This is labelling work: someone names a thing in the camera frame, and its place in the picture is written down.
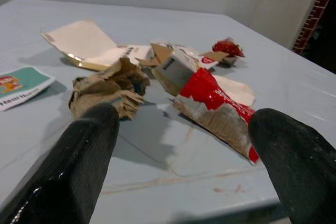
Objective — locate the white gold opened carton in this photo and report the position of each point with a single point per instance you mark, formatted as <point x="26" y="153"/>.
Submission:
<point x="86" y="43"/>

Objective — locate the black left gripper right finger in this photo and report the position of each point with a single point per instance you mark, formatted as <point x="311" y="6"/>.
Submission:
<point x="296" y="161"/>

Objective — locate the crumpled brown cardboard scrap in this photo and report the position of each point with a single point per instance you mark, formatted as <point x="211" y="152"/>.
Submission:
<point x="110" y="87"/>

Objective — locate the torn red white carton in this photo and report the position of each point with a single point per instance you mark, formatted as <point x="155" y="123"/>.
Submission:
<point x="207" y="90"/>

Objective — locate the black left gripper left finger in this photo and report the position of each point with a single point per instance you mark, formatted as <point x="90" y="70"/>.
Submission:
<point x="68" y="166"/>

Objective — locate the teal white printed card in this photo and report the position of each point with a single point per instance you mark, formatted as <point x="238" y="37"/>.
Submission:
<point x="21" y="85"/>

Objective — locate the crumpled red foil wrapper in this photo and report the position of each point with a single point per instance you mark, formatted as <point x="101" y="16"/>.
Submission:
<point x="228" y="47"/>

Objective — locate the red brick pillar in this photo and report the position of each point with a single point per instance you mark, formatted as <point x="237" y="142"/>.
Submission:
<point x="313" y="14"/>

